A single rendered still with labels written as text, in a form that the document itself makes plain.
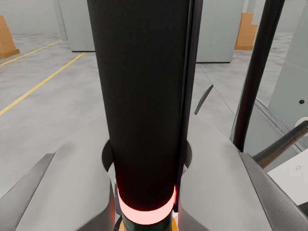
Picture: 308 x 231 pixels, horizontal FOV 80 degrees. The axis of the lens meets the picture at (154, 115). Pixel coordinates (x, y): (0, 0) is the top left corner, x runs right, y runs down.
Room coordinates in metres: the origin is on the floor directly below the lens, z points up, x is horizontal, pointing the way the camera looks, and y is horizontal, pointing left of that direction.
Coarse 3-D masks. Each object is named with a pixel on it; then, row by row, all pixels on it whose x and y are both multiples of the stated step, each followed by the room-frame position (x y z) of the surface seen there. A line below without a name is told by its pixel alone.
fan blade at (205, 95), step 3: (210, 87) 0.37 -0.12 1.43; (207, 90) 0.38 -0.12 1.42; (210, 90) 0.36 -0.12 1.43; (204, 93) 0.39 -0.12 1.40; (207, 93) 0.36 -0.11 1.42; (204, 96) 0.36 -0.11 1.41; (201, 99) 0.39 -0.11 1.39; (204, 99) 0.35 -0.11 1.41; (198, 102) 0.44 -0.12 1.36; (201, 102) 0.35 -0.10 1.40; (198, 105) 0.37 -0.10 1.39; (201, 105) 0.34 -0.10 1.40; (198, 108) 0.34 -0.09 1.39; (195, 111) 0.37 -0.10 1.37; (195, 114) 0.33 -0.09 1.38
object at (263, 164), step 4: (300, 132) 0.23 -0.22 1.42; (304, 132) 0.23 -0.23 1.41; (296, 136) 0.22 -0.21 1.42; (300, 136) 0.22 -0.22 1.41; (292, 140) 0.21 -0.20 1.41; (296, 140) 0.21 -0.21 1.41; (288, 144) 0.20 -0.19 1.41; (292, 144) 0.20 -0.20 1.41; (280, 148) 0.19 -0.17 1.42; (284, 148) 0.19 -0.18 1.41; (276, 152) 0.18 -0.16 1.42; (280, 152) 0.19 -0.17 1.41; (272, 156) 0.18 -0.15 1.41; (276, 156) 0.18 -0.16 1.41; (264, 160) 0.17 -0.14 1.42; (268, 160) 0.17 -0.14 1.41; (272, 160) 0.17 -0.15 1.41; (260, 164) 0.16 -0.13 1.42; (264, 164) 0.16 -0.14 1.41; (268, 164) 0.17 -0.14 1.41
